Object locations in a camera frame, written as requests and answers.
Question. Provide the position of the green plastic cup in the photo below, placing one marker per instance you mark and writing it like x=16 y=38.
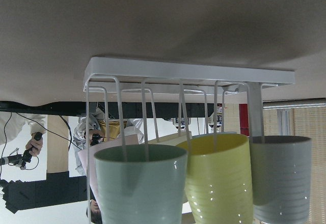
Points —
x=145 y=186

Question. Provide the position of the pink plastic cup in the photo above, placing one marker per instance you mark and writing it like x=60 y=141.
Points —
x=89 y=163

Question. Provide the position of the yellow plastic cup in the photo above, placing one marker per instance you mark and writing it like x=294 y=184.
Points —
x=219 y=179

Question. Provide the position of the grey plastic cup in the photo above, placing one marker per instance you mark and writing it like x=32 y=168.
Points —
x=281 y=178

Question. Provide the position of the red container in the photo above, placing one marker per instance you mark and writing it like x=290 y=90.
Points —
x=243 y=119

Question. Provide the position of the metal cylinder with black cap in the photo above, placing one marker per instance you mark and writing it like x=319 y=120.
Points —
x=293 y=104

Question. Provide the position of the white wire cup rack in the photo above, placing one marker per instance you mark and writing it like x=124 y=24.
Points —
x=170 y=78

